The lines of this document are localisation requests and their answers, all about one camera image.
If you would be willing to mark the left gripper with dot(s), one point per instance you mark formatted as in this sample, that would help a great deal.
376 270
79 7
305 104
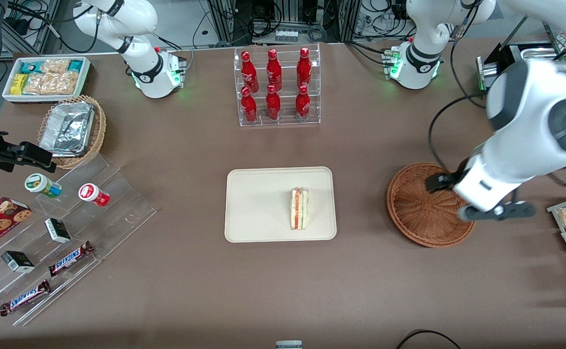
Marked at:
439 182

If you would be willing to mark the triangular sandwich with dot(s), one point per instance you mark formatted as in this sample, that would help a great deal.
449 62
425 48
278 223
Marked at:
299 211

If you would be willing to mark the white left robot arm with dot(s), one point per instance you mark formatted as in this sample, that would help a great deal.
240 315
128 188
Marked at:
530 111

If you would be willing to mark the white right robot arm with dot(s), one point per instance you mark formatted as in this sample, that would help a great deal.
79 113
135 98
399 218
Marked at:
154 72

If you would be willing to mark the brown round wicker basket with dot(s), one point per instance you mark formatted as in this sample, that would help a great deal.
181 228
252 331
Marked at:
418 213

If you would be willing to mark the light wicker basket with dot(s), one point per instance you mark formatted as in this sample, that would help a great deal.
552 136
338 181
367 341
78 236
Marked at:
99 131

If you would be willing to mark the cream rectangular plastic tray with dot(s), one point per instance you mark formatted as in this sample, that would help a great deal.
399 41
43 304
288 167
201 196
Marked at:
259 203

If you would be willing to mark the green sunflower-label jar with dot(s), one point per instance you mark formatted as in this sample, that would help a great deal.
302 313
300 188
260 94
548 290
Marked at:
38 183

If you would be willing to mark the silver foil packets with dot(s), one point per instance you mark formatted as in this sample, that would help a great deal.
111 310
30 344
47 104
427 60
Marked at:
67 128

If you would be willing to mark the white plastic snack bin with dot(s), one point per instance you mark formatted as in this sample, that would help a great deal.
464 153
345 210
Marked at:
40 99

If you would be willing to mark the red-lidded small jar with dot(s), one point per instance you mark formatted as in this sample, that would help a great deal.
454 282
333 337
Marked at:
89 192

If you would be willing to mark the yellow snack packet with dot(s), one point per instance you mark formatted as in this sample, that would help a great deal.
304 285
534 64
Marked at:
19 84

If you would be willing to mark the clear bag of crackers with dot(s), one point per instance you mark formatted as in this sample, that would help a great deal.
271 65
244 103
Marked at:
54 65
50 83

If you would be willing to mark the small dark green box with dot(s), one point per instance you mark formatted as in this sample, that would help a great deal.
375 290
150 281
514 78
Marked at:
17 261
57 230

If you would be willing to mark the teal snack packet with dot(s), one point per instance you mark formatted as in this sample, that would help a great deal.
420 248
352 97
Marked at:
30 67
75 64

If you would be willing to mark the clear acrylic stepped display stand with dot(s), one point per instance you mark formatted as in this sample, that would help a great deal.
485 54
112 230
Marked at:
118 213

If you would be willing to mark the Snickers chocolate bar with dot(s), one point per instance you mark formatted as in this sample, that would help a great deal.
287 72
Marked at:
23 298
70 259

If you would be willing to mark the red cola bottle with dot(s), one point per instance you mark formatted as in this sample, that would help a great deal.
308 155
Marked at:
304 65
274 68
303 102
273 103
247 68
249 104

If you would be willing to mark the clear acrylic bottle rack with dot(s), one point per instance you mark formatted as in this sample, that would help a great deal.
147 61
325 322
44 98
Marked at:
285 121

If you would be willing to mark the white power strip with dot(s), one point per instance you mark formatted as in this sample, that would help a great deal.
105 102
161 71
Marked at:
287 35

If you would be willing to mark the small grey device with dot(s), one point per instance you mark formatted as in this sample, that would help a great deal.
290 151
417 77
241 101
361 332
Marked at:
289 345

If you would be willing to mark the black metal shelf frame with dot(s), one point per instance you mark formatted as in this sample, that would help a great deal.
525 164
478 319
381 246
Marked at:
503 58

